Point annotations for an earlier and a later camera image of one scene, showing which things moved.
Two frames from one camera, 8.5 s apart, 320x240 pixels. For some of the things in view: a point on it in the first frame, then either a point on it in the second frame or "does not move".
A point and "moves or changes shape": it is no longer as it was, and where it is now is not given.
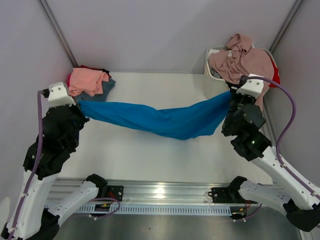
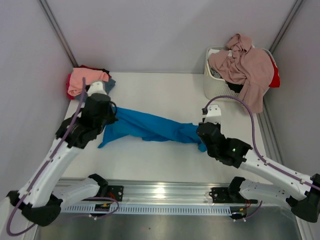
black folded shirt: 104,70 does not move
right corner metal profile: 285,26 does not move
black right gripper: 235,95 -> 217,124
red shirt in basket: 276,77 does not move
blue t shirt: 197,119 moves or changes shape
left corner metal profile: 50,16 does not move
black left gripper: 82,118 -> 112,118
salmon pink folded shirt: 83,80 does not move
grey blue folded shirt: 106,87 does not move
